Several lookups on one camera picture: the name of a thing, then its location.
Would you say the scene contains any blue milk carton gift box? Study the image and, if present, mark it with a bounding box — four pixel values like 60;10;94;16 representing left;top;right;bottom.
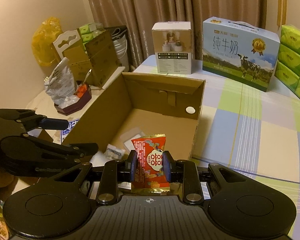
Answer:
203;17;280;92

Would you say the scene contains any clear grey sachet packet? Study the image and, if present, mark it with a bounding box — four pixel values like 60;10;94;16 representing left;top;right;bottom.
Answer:
104;144;126;160

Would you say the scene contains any open brown cardboard box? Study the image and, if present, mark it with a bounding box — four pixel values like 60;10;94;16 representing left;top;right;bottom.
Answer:
62;73;205;159

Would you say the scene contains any green tissue pack bundle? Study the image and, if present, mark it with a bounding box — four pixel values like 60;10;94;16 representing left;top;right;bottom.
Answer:
275;25;300;99

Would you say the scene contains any checked blue green bedsheet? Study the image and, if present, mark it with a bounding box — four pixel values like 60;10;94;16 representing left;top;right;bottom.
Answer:
133;55;300;221

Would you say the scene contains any silver foil bag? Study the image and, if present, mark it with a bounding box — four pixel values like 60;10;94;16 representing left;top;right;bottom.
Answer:
44;57;77;105

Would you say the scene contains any small white humidifier box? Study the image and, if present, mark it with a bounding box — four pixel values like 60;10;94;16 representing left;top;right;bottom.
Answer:
152;21;192;74

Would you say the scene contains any red snack packet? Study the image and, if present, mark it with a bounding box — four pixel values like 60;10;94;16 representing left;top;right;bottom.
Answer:
131;134;170;194

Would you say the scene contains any yellow plastic bag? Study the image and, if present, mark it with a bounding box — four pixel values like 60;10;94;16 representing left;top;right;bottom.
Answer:
31;17;62;67

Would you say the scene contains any beige curtain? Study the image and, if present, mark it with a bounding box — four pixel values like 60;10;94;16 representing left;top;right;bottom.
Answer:
89;0;267;67

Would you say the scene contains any dark red wooden tray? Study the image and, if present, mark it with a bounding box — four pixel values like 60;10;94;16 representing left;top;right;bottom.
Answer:
54;83;92;115

